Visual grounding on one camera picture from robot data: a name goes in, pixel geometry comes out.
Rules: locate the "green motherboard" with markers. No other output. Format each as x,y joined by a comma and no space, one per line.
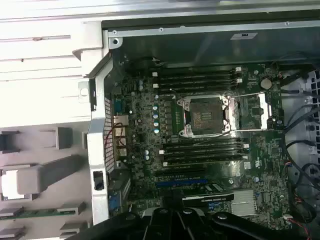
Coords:
270,155

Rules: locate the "black graphics card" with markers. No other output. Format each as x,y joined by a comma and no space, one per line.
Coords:
207,197

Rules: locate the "black RAM slot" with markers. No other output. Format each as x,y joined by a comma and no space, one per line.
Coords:
200,77
205,150
205,156
205,162
205,145
200,82
200,88
200,71

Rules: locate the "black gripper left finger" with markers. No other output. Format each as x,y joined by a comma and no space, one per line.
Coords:
160,225

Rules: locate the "silver finned heat sink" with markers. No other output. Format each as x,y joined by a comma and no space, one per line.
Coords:
242,202

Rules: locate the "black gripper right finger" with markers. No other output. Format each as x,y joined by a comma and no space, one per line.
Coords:
195,225

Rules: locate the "grey parts rack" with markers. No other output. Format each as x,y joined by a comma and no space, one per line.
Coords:
50,175

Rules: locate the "thin metal locking lever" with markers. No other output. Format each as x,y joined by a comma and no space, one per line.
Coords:
250,130

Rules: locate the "green RAM stick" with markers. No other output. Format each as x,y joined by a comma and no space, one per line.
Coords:
37,214

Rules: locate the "blue expansion slot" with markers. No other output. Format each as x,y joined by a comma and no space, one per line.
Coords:
180,184

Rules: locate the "round silver coin battery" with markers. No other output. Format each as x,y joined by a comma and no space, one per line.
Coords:
266,83

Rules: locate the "silver CPU socket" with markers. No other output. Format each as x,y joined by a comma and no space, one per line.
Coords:
202,112

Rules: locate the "silver socket cover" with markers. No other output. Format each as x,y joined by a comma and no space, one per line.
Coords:
265,112

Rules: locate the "dark grey PC case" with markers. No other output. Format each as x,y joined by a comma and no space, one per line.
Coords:
100,150

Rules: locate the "silver rear port block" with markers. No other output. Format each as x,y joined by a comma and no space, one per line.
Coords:
121,125

